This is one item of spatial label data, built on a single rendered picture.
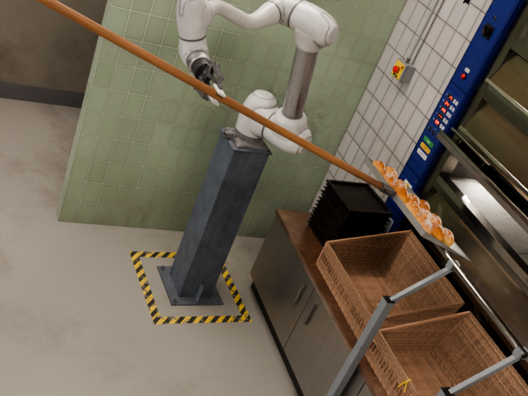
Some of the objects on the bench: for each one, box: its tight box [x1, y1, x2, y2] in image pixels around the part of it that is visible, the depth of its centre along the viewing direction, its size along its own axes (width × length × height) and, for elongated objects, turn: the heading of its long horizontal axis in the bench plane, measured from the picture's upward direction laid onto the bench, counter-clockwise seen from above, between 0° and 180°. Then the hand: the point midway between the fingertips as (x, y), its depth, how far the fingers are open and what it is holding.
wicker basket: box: [365, 311, 528, 396], centre depth 297 cm, size 49×56×28 cm
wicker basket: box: [316, 230, 464, 343], centre depth 342 cm, size 49×56×28 cm
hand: (216, 94), depth 243 cm, fingers closed on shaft, 3 cm apart
